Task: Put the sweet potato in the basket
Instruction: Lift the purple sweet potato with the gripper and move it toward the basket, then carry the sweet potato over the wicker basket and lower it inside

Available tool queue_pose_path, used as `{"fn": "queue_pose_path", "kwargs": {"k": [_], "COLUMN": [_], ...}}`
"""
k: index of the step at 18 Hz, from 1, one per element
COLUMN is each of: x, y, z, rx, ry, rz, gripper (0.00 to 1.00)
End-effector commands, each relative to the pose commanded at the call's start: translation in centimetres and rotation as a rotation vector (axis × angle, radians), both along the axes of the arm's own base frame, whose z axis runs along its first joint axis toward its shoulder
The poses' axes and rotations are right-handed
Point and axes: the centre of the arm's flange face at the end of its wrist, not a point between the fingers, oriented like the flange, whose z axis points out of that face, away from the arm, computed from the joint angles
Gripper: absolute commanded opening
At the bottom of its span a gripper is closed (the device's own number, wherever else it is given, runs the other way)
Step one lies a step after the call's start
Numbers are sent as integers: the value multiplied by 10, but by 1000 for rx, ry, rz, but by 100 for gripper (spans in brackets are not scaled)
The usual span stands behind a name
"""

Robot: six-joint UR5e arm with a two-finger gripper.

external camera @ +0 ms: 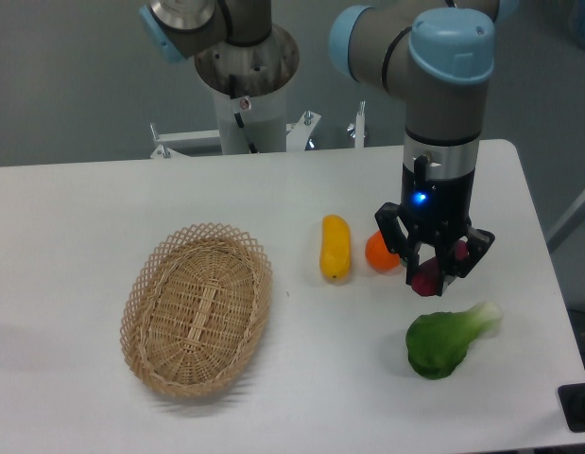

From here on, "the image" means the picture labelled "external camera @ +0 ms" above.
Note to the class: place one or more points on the yellow mango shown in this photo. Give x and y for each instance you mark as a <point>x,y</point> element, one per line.
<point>335,256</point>

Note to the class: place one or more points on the black box at table edge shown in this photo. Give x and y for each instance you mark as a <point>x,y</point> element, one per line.
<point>572,399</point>

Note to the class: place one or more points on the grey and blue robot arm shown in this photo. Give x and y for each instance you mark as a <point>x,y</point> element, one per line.
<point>435,56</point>

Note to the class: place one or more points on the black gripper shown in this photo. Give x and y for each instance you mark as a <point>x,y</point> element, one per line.
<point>438,207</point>

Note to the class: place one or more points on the oval wicker basket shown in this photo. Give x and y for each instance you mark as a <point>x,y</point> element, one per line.
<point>197,310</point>

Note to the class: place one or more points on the purple sweet potato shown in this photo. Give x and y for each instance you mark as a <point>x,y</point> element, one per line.
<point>428,280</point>

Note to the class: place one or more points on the white metal frame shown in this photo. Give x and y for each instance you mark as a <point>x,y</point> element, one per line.
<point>567,223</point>

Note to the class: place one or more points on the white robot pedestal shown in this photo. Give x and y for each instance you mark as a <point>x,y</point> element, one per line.
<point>248,85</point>

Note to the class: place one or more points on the orange fruit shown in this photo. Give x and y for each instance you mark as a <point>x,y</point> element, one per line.
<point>378,256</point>

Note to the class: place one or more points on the green bok choy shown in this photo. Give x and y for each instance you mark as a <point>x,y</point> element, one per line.
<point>437,343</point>

